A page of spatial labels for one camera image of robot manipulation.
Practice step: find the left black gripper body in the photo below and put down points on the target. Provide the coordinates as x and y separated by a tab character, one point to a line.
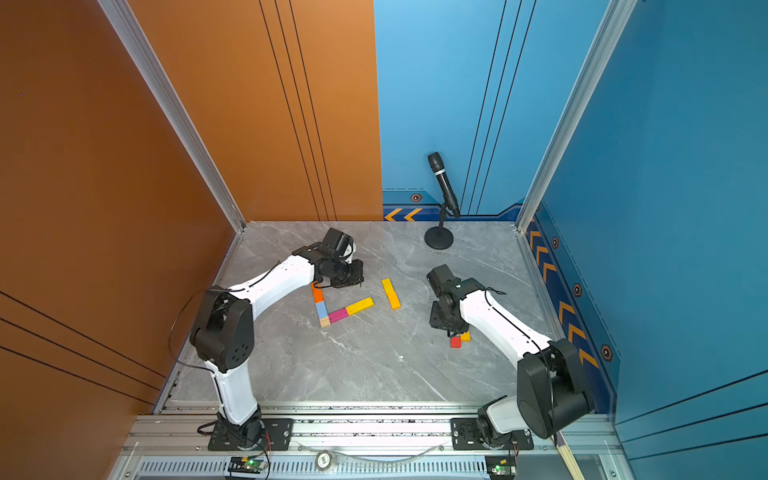
342	269

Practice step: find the green circuit board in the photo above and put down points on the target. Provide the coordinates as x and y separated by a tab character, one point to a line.
500	468
248	467

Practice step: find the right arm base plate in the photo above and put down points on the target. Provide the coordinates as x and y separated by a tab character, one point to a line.
466	435

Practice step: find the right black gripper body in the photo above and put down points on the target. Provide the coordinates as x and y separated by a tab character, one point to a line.
440	306

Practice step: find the aluminium front rail frame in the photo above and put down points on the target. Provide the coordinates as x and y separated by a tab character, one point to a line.
369	440

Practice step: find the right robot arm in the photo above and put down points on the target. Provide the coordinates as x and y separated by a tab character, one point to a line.
552	390

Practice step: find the light blue block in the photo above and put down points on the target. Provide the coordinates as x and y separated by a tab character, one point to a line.
321	309

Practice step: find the folded fan stick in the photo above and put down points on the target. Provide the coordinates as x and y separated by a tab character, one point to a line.
568	457

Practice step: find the orange long block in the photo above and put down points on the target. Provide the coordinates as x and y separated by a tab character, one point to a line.
317	293

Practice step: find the black microphone on stand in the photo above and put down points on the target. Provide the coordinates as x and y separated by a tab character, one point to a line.
439	237

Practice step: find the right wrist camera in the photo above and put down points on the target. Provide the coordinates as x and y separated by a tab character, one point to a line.
441	279

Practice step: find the magenta block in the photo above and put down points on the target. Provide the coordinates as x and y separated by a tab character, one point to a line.
338	315

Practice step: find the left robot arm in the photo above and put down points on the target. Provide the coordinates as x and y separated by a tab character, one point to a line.
223	331

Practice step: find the long yellow block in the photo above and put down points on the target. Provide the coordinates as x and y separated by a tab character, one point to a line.
360	306

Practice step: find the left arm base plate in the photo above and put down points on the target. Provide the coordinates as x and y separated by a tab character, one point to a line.
270	434

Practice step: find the right green circuit board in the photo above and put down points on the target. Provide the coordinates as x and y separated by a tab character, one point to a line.
500	468

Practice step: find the small yellow block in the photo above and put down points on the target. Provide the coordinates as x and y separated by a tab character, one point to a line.
391	294

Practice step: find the left green circuit board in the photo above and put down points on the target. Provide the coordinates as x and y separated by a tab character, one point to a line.
248	467

